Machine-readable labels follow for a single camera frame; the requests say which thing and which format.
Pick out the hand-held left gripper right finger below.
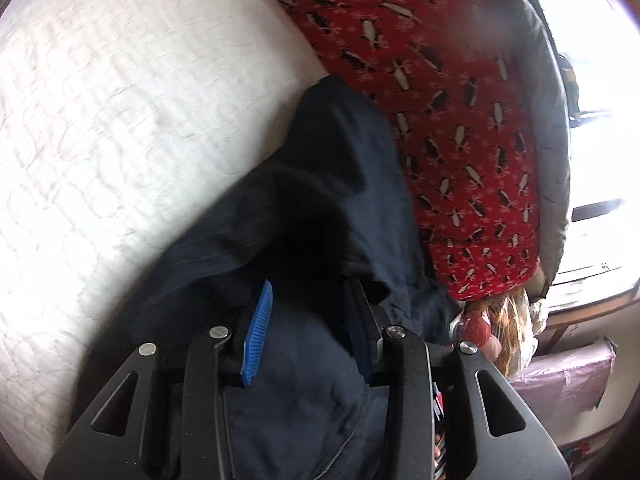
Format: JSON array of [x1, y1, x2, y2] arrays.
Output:
[[347, 277, 571, 480]]

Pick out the plastic bag of plush toys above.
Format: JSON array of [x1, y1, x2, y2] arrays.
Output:
[[450, 287, 540, 376]]

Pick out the grey pillow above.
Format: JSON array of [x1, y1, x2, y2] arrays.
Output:
[[480, 0, 572, 301]]

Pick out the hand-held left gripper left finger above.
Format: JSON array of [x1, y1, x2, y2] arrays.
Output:
[[44, 280, 273, 480]]

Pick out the white quilted bed cover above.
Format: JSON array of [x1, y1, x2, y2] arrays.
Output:
[[0, 0, 326, 480]]

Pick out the red penguin print blanket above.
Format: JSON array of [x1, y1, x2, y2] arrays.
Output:
[[265, 0, 543, 301]]

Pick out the dark navy pants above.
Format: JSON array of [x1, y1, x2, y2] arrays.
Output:
[[75, 74, 461, 480]]

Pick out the window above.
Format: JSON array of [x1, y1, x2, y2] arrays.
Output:
[[530, 0, 640, 221]]

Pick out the pink plastic sheet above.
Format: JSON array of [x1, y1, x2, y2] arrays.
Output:
[[510, 339, 617, 411]]

